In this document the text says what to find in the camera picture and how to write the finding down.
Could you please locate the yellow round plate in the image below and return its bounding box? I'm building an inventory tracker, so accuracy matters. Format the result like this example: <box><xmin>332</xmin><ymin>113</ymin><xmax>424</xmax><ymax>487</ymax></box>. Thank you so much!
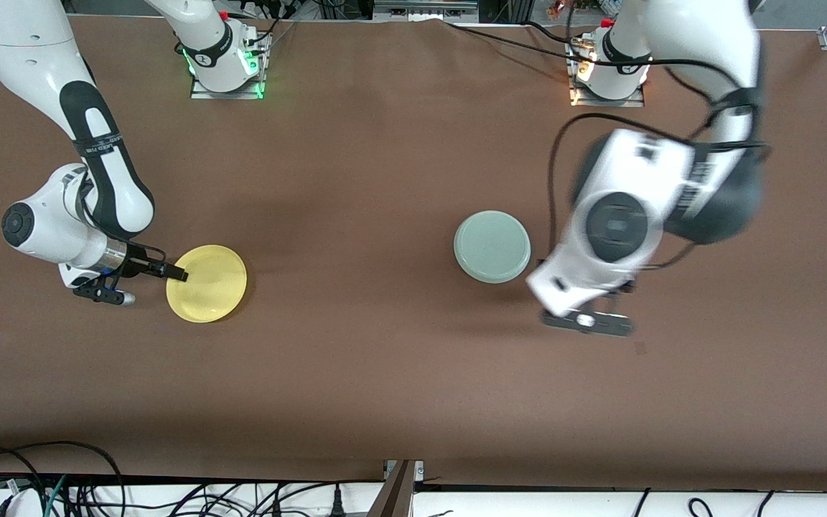
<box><xmin>166</xmin><ymin>245</ymin><xmax>248</xmax><ymax>323</ymax></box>

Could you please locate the pale green round plate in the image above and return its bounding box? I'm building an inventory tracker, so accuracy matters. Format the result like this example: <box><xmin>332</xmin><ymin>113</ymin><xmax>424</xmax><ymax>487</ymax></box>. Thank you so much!
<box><xmin>454</xmin><ymin>210</ymin><xmax>531</xmax><ymax>284</ymax></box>

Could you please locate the brown table cloth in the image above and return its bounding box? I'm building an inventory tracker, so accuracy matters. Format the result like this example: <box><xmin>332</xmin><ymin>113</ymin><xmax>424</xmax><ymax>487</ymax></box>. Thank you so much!
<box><xmin>0</xmin><ymin>14</ymin><xmax>827</xmax><ymax>493</ymax></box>

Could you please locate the grey metal box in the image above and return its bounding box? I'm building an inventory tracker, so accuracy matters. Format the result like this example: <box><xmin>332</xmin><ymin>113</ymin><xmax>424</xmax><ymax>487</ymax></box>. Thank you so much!
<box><xmin>373</xmin><ymin>0</ymin><xmax>480</xmax><ymax>22</ymax></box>

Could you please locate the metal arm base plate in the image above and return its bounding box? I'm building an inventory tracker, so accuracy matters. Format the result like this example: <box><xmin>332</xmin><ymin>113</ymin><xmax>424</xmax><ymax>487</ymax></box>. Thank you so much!
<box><xmin>190</xmin><ymin>32</ymin><xmax>271</xmax><ymax>100</ymax></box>
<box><xmin>568</xmin><ymin>36</ymin><xmax>645</xmax><ymax>108</ymax></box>

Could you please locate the black looping cable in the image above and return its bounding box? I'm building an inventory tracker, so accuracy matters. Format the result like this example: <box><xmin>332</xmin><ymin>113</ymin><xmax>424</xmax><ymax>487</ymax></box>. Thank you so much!
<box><xmin>0</xmin><ymin>440</ymin><xmax>126</xmax><ymax>517</ymax></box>

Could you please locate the green cable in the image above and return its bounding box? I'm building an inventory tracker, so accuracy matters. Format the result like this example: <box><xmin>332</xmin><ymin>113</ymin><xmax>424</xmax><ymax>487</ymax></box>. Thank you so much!
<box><xmin>44</xmin><ymin>474</ymin><xmax>70</xmax><ymax>517</ymax></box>

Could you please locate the aluminium profile post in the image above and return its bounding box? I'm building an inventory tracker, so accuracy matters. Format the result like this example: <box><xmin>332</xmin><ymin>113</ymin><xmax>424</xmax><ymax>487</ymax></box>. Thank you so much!
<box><xmin>367</xmin><ymin>460</ymin><xmax>425</xmax><ymax>517</ymax></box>

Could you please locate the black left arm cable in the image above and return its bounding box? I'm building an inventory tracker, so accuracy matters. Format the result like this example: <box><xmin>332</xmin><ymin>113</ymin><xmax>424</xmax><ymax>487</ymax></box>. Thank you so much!
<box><xmin>547</xmin><ymin>57</ymin><xmax>773</xmax><ymax>270</ymax></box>

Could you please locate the black cable lying on cloth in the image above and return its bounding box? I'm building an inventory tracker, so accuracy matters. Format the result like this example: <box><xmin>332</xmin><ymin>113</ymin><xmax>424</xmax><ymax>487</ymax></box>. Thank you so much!
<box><xmin>442</xmin><ymin>20</ymin><xmax>590</xmax><ymax>62</ymax></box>

